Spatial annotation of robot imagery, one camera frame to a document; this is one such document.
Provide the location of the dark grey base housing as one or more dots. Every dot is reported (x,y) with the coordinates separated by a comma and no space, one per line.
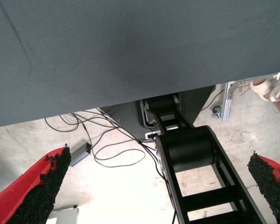
(126,119)

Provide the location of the black frame with rollers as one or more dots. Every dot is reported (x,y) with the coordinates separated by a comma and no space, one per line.
(189,149)

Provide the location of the person's foot in sandal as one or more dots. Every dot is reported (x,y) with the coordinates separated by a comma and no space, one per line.
(266,89)

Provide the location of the dark grey table cloth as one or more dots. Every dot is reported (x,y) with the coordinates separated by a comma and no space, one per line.
(107,46)

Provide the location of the grey power adapter box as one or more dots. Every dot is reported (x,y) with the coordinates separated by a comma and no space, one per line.
(79,156)

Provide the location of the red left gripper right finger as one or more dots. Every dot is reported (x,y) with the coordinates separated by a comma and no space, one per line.
(273,186)

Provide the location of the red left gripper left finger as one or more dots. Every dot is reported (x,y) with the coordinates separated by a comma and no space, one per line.
(25,193)

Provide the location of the white box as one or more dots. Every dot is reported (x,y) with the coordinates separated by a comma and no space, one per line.
(65,215)

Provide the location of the grey caster wheel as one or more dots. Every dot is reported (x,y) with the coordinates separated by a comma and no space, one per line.
(217,112)

